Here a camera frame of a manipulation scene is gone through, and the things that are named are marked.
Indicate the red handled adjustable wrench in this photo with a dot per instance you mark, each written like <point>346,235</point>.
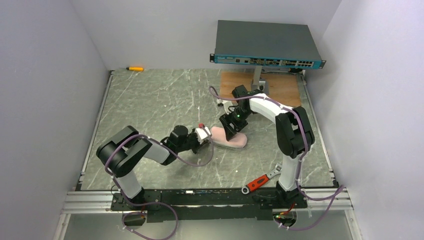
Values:
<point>263,180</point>

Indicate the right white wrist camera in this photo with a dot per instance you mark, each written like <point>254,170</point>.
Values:
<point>228,106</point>

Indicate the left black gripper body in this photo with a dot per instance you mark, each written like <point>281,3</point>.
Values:
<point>195,141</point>

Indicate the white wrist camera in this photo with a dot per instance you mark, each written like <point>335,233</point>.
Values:
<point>228,106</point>
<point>203,133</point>

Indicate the black yellow tool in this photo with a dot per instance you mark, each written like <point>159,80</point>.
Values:
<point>295,70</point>

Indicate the wooden base board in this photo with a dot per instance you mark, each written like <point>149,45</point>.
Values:
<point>282,87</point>

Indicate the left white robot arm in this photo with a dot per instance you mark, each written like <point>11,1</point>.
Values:
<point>123,151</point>

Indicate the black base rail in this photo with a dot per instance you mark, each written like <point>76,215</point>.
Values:
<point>211,204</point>

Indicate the pink umbrella case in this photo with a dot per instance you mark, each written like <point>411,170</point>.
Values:
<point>218,135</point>

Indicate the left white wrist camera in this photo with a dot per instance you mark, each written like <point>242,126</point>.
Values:
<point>203,133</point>

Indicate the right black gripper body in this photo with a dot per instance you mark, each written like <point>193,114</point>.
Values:
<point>230,124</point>

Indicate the yellow handled screwdriver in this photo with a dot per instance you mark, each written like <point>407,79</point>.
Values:
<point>135,69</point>

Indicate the network switch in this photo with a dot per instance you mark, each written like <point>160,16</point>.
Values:
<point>265,44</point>

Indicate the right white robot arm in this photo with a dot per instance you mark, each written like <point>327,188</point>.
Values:
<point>294,135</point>

